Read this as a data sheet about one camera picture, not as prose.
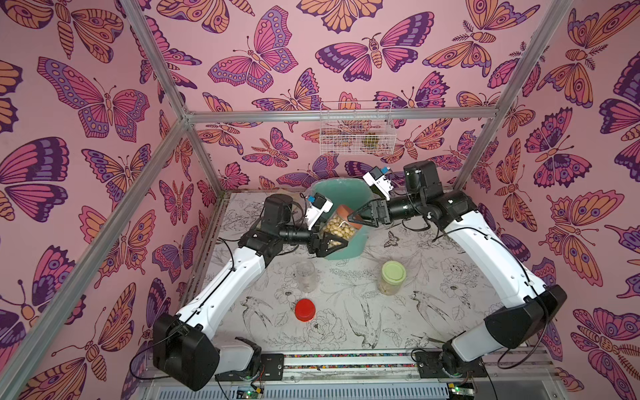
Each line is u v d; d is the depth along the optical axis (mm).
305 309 841
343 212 629
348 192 920
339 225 675
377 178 612
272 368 734
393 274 802
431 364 731
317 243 612
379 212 574
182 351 386
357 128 955
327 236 605
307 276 936
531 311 394
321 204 615
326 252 615
